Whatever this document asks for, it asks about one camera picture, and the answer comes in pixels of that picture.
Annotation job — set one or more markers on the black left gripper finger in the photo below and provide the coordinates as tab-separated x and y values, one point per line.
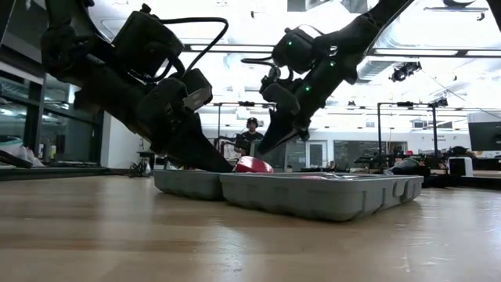
172	125

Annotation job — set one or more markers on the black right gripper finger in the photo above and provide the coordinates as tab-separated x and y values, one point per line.
283	102

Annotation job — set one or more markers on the red triangular tool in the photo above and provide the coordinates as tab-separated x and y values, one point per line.
252	165

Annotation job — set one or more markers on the grey plastic tool case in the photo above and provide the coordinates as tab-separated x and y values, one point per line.
313	196

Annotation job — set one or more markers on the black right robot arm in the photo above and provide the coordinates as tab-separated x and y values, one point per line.
352	35

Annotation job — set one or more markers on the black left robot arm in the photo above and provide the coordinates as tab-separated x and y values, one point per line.
78	51

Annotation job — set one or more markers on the small side table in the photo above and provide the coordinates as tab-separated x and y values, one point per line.
145	153

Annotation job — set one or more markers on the person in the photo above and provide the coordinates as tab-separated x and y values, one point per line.
457	150
252	137

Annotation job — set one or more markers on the grey framed monitor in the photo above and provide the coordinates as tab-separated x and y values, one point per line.
278	156

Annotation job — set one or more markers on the white door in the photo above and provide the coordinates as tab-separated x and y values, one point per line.
316	154

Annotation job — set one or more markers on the black ceiling mounted device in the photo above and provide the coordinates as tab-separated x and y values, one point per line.
407	70

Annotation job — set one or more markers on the black framed glass partition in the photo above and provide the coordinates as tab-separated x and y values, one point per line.
23	117

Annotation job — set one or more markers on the white teal bundle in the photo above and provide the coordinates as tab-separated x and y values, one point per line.
15	150

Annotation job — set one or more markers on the black overhead rig beam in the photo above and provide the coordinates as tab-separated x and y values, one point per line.
462	53

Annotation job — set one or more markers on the white box device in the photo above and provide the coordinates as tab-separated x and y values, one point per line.
452	166

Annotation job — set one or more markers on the black monitor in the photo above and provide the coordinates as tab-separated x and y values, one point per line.
485	136

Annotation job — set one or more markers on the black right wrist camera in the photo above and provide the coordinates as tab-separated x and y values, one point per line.
276	78

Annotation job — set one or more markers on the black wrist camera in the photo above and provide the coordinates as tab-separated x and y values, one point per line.
276	78
197	88

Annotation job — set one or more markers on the black background stand frame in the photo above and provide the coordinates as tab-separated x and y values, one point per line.
246	103
379	129

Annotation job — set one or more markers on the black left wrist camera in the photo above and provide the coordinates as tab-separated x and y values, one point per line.
197	88

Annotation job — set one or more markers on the black aluminium table frame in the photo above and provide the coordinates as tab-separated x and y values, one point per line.
58	173

